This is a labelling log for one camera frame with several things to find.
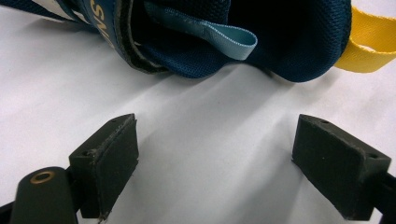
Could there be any navy and white sneaker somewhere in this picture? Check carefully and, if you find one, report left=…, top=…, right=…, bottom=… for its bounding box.
left=0, top=0, right=396, bottom=84

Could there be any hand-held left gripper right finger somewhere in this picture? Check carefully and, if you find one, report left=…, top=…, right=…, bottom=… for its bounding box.
left=291, top=113, right=396, bottom=224

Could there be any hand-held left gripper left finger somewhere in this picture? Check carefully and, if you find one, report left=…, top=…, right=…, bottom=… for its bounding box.
left=67, top=113, right=140, bottom=220

